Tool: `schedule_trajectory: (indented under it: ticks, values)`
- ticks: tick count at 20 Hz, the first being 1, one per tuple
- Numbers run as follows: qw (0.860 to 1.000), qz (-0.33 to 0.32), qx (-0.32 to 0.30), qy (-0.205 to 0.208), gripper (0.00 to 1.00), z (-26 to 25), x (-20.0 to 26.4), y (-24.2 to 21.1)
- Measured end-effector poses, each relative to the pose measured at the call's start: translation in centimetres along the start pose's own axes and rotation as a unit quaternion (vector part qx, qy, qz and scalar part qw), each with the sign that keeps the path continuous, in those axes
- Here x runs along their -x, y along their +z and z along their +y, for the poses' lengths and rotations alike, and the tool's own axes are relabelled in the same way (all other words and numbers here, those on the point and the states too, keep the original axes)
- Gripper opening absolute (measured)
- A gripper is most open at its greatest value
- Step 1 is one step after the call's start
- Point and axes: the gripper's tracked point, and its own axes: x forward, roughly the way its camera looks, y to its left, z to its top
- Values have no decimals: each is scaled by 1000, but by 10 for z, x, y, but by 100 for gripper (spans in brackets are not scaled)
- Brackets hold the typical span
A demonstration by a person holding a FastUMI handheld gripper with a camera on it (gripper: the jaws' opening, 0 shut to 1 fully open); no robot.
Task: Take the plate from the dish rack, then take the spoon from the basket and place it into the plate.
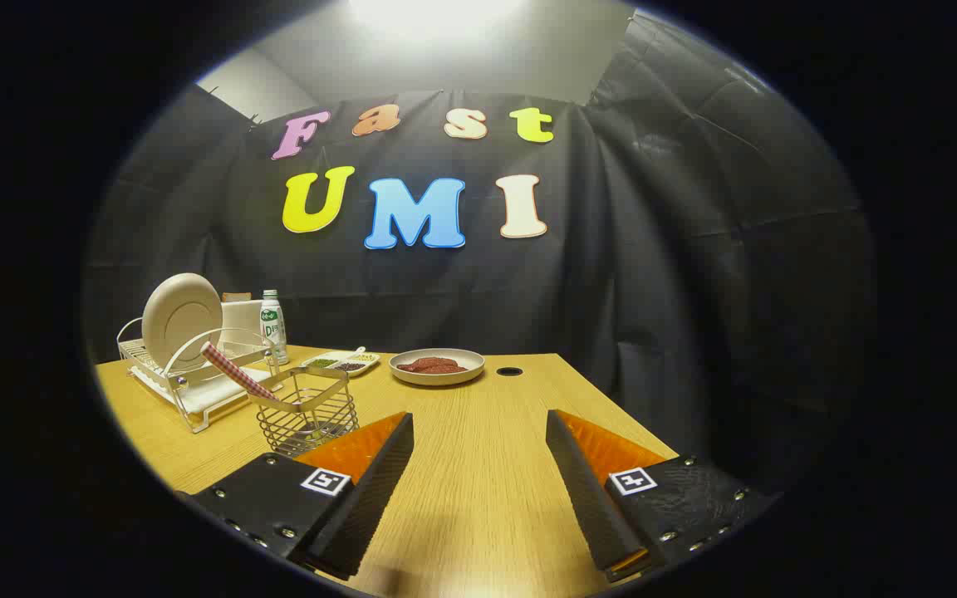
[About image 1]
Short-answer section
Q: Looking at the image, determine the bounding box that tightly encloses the red checkered handle spoon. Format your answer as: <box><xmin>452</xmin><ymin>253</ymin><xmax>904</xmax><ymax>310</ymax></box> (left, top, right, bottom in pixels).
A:
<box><xmin>201</xmin><ymin>341</ymin><xmax>280</xmax><ymax>403</ymax></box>

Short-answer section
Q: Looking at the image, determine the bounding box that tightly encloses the beige plate with meat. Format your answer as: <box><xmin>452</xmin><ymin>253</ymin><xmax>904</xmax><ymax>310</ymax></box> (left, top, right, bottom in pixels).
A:
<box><xmin>389</xmin><ymin>348</ymin><xmax>486</xmax><ymax>386</ymax></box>

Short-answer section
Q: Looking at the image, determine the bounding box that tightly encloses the white wire dish rack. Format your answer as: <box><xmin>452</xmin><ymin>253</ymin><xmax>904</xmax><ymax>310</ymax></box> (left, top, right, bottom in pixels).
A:
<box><xmin>117</xmin><ymin>318</ymin><xmax>284</xmax><ymax>434</ymax></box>

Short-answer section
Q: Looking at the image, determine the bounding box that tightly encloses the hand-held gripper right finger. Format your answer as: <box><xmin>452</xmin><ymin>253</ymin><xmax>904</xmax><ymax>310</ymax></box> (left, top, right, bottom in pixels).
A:
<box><xmin>547</xmin><ymin>409</ymin><xmax>778</xmax><ymax>582</ymax></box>

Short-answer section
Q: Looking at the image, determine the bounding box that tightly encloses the beige round plate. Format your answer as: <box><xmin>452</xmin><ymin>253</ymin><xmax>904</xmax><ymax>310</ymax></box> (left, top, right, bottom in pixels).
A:
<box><xmin>142</xmin><ymin>273</ymin><xmax>223</xmax><ymax>372</ymax></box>

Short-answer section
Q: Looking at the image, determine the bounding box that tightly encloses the metal wire basket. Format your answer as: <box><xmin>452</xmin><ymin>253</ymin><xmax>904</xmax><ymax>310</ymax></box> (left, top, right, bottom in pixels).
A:
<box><xmin>248</xmin><ymin>366</ymin><xmax>360</xmax><ymax>458</ymax></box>

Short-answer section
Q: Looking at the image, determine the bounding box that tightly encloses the white green drink bottle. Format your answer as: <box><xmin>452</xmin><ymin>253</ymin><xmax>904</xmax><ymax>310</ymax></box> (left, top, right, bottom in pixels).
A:
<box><xmin>260</xmin><ymin>290</ymin><xmax>289</xmax><ymax>365</ymax></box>

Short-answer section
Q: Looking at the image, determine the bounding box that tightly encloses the white drip tray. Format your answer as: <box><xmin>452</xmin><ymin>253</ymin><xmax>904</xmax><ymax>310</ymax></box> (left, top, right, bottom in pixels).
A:
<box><xmin>128</xmin><ymin>362</ymin><xmax>280</xmax><ymax>414</ymax></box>

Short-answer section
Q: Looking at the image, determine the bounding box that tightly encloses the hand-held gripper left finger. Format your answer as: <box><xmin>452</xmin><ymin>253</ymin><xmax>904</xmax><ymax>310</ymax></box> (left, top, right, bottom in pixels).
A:
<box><xmin>175</xmin><ymin>411</ymin><xmax>415</xmax><ymax>581</ymax></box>

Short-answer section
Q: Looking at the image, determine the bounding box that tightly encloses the white toaster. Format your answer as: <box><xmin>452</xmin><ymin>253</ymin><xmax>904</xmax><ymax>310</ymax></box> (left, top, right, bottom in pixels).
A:
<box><xmin>220</xmin><ymin>297</ymin><xmax>264</xmax><ymax>343</ymax></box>

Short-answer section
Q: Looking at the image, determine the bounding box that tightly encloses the white divided condiment dish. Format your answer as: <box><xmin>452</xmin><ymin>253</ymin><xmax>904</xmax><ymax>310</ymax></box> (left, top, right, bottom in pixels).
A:
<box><xmin>302</xmin><ymin>347</ymin><xmax>381</xmax><ymax>377</ymax></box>

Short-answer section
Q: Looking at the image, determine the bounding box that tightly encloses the black backdrop cloth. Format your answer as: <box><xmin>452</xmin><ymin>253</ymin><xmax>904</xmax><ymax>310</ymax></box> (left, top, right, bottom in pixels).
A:
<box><xmin>84</xmin><ymin>12</ymin><xmax>874</xmax><ymax>499</ymax></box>

